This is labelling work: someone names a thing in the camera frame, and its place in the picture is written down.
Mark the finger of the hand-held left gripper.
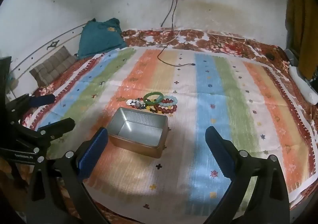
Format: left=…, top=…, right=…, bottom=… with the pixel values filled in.
left=6, top=94, right=55, bottom=115
left=25, top=118, right=75, bottom=143

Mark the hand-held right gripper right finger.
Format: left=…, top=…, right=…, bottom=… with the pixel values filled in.
left=205, top=126, right=291, bottom=224

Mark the brown checked cushion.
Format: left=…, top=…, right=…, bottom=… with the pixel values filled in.
left=29, top=46, right=77, bottom=88

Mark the green jade bangle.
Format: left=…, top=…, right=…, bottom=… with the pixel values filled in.
left=143, top=92, right=165, bottom=105

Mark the metal tin box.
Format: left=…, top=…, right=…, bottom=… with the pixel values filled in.
left=106, top=108, right=172, bottom=159

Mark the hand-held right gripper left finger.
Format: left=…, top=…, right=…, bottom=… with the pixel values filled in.
left=26, top=127, right=110, bottom=224

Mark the red floral bedsheet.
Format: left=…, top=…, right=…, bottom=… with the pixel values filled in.
left=20, top=29, right=318, bottom=224

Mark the short black cable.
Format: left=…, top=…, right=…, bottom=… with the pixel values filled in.
left=161, top=0, right=175, bottom=27

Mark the long black cable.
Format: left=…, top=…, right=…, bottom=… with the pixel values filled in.
left=157, top=0, right=196, bottom=66

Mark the striped patterned blanket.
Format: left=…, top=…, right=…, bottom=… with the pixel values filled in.
left=35, top=46, right=318, bottom=222

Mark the teal cloth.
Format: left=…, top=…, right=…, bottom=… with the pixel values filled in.
left=78, top=18, right=128, bottom=60

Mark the white bolster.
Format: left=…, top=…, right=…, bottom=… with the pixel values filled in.
left=288, top=65, right=318, bottom=105

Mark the yellow hanging cloth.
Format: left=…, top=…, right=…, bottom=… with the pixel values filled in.
left=286, top=0, right=318, bottom=80

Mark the light blue bead bracelet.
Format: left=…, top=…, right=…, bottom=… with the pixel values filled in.
left=159, top=95, right=178, bottom=107

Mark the red bead bracelet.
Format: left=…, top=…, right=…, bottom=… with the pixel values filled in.
left=154, top=100, right=178, bottom=114

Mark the white cable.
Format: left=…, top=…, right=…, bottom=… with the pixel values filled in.
left=139, top=29, right=190, bottom=46

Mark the metal bed rail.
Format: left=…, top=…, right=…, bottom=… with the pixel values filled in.
left=10, top=24, right=87, bottom=78

